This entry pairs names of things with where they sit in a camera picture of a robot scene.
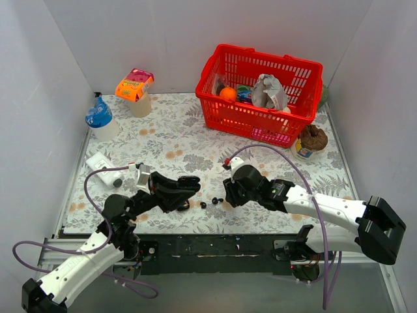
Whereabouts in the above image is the long black earbud charging case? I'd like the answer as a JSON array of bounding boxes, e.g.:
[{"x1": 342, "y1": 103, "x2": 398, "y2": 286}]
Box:
[{"x1": 177, "y1": 175, "x2": 200, "y2": 186}]

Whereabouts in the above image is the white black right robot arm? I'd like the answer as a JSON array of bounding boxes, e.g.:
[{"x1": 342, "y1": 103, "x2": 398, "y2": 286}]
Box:
[{"x1": 223, "y1": 160, "x2": 406, "y2": 265}]

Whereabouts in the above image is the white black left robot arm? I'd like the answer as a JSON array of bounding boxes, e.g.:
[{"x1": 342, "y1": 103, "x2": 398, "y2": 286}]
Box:
[{"x1": 22, "y1": 171, "x2": 201, "y2": 312}]

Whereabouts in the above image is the black case with gold line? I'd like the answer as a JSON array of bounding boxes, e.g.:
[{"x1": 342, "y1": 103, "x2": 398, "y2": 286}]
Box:
[{"x1": 177, "y1": 201, "x2": 190, "y2": 212}]

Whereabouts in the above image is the floral patterned table mat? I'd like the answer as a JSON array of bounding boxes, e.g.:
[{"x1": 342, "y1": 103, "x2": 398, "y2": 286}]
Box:
[{"x1": 63, "y1": 93, "x2": 354, "y2": 235}]

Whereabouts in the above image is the white tube black cap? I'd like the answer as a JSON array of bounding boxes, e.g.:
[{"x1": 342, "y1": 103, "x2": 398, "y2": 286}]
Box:
[{"x1": 85, "y1": 152, "x2": 124, "y2": 188}]

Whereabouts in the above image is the beige paper cup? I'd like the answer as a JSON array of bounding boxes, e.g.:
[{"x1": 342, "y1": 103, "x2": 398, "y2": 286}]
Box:
[{"x1": 128, "y1": 92, "x2": 152, "y2": 117}]

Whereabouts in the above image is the blue green snack packet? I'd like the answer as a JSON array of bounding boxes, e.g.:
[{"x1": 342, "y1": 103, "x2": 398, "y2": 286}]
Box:
[{"x1": 236, "y1": 84, "x2": 252, "y2": 104}]

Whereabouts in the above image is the crumpled grey white bag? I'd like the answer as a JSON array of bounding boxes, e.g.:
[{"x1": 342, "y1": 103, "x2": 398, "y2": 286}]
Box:
[{"x1": 252, "y1": 74, "x2": 289, "y2": 111}]

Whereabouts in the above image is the orange fruit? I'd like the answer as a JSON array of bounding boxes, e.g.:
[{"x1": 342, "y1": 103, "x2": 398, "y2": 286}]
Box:
[{"x1": 219, "y1": 87, "x2": 237, "y2": 101}]

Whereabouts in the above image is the white bottle blue cap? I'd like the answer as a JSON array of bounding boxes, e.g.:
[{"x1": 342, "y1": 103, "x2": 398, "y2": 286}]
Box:
[{"x1": 85, "y1": 96, "x2": 119, "y2": 142}]

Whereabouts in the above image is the clear dark snack packet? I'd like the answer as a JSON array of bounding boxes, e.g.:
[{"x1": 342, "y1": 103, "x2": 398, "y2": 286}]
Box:
[{"x1": 212, "y1": 73, "x2": 227, "y2": 96}]

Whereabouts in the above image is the orange pink snack pack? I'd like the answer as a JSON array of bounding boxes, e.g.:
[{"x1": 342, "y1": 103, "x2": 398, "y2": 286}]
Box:
[{"x1": 115, "y1": 68, "x2": 154, "y2": 102}]

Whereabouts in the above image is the red plastic shopping basket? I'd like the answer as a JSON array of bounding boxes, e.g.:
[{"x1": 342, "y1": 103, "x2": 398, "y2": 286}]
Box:
[{"x1": 195, "y1": 44, "x2": 323, "y2": 148}]

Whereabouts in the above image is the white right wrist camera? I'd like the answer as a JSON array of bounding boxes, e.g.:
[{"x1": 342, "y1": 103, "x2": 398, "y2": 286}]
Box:
[{"x1": 222, "y1": 156, "x2": 244, "y2": 182}]

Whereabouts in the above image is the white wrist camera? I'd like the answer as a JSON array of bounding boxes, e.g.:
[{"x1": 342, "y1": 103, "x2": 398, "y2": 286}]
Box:
[
  {"x1": 222, "y1": 156, "x2": 244, "y2": 182},
  {"x1": 128, "y1": 162, "x2": 151, "y2": 190}
]

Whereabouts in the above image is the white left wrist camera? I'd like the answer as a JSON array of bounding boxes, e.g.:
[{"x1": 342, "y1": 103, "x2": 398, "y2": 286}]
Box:
[{"x1": 128, "y1": 162, "x2": 151, "y2": 190}]

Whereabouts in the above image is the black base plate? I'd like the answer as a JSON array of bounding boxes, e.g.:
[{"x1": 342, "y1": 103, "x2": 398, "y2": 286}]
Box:
[{"x1": 112, "y1": 233, "x2": 322, "y2": 283}]

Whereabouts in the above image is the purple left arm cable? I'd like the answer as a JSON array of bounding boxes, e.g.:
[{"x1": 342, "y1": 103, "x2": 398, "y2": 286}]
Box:
[{"x1": 12, "y1": 165, "x2": 160, "y2": 299}]

